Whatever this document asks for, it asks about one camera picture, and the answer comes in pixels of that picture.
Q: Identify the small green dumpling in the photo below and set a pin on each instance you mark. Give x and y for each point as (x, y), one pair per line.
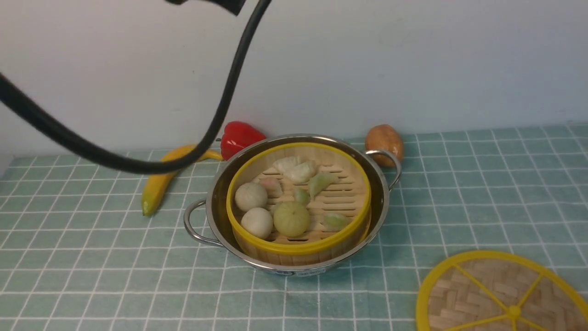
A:
(301, 196)

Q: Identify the white dumpling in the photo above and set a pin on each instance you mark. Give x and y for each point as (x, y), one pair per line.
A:
(296, 169)

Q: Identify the bamboo steamer basket yellow rim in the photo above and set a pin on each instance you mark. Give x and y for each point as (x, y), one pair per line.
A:
(351, 197)

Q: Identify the woven bamboo steamer lid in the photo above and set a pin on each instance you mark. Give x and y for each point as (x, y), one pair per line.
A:
(486, 290)

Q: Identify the red bell pepper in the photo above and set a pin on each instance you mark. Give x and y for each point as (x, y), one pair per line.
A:
(238, 135)

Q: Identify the yellow banana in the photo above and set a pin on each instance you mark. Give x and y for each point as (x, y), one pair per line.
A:
(156, 186)

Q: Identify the green dumpling upper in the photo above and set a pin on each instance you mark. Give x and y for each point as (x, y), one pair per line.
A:
(320, 182)

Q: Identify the green checkered tablecloth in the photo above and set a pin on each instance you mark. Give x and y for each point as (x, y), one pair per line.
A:
(77, 255)

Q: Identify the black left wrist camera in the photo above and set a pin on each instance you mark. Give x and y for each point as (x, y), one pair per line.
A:
(231, 6)

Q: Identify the brown potato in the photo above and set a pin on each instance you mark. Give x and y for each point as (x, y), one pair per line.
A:
(385, 137)

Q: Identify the green dumpling right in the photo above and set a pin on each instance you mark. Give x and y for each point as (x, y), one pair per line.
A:
(335, 222)

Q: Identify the pink dumpling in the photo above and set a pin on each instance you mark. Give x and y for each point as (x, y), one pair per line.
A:
(273, 186)

